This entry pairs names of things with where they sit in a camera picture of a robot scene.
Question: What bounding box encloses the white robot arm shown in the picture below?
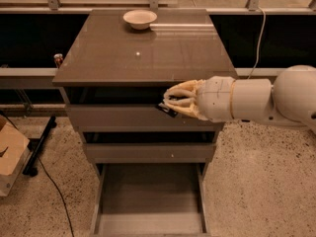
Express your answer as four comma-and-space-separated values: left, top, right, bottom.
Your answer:
163, 65, 316, 132

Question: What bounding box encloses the white ceramic bowl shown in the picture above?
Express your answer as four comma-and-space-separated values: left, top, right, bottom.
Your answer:
123, 10, 157, 30

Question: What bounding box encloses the white power cable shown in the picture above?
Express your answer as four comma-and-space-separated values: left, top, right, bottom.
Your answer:
247, 7, 267, 80

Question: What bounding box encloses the cardboard box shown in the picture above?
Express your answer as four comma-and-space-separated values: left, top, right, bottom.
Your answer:
0, 117, 30, 197

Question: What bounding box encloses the black stand leg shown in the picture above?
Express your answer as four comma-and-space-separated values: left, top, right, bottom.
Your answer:
23, 117, 56, 177

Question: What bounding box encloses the grey middle drawer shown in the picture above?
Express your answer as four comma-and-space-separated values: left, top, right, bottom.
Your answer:
84, 143, 215, 163

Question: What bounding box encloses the black floor cable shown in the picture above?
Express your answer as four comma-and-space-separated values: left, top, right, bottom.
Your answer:
0, 111, 75, 237

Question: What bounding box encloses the grey drawer cabinet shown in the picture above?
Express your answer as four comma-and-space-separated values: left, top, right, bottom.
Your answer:
51, 8, 241, 180

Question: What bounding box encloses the grey open bottom drawer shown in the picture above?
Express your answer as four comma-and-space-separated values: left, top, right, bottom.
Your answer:
90, 163, 211, 237

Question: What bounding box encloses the red soda can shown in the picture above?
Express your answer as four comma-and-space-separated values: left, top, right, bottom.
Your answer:
53, 53, 63, 68

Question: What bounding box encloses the grey top drawer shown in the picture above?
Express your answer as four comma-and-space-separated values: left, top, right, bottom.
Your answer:
66, 105, 223, 132

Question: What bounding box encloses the black rxbar blueberry wrapper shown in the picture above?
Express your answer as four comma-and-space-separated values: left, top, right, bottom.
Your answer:
156, 103, 178, 118

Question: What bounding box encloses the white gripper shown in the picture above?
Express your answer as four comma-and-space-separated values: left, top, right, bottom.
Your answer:
164, 76, 235, 122

